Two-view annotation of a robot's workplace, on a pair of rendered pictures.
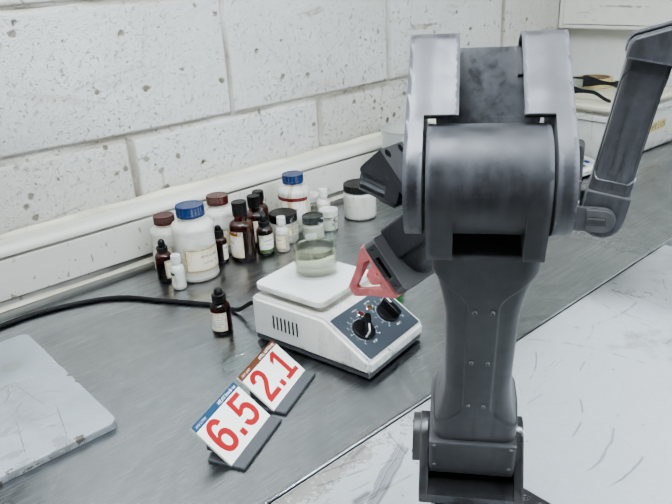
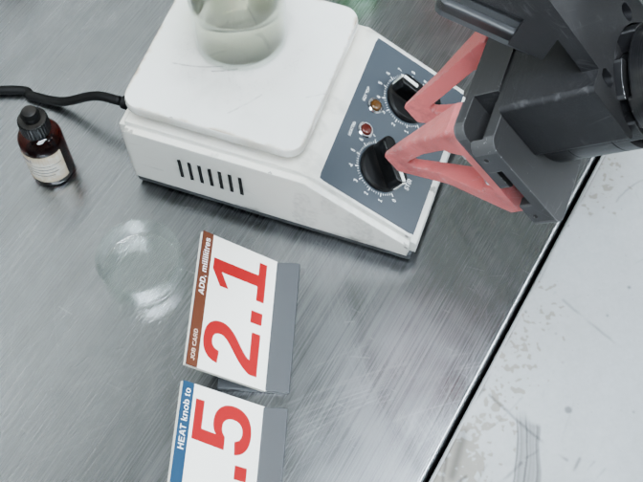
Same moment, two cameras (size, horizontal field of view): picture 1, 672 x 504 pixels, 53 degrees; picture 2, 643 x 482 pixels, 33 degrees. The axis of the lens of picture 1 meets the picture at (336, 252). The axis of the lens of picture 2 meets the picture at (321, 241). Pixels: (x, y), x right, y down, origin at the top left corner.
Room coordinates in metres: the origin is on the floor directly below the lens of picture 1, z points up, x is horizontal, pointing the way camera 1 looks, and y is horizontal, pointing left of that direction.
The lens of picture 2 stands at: (0.41, 0.12, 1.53)
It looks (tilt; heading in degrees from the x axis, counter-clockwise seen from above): 61 degrees down; 343
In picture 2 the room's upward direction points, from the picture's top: 2 degrees counter-clockwise
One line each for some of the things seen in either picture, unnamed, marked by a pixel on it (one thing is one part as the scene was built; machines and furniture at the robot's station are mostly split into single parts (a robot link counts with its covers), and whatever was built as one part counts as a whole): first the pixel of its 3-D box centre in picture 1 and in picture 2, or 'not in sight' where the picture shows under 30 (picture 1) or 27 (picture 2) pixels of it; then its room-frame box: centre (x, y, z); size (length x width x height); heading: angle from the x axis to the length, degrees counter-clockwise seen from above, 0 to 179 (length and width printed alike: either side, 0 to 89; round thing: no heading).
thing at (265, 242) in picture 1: (264, 233); not in sight; (1.15, 0.13, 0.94); 0.03 x 0.03 x 0.08
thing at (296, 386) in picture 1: (277, 375); (244, 312); (0.71, 0.08, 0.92); 0.09 x 0.06 x 0.04; 157
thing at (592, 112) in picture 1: (597, 117); not in sight; (1.80, -0.73, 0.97); 0.37 x 0.31 x 0.14; 128
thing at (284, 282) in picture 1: (314, 279); (244, 58); (0.85, 0.03, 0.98); 0.12 x 0.12 x 0.01; 51
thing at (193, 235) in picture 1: (194, 240); not in sight; (1.07, 0.24, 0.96); 0.07 x 0.07 x 0.13
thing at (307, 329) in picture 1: (330, 311); (284, 110); (0.83, 0.01, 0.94); 0.22 x 0.13 x 0.08; 51
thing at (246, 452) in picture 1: (237, 423); (228, 469); (0.61, 0.12, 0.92); 0.09 x 0.06 x 0.04; 157
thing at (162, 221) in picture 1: (167, 241); not in sight; (1.11, 0.30, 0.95); 0.06 x 0.06 x 0.10
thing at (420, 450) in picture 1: (466, 456); not in sight; (0.44, -0.10, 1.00); 0.09 x 0.06 x 0.06; 79
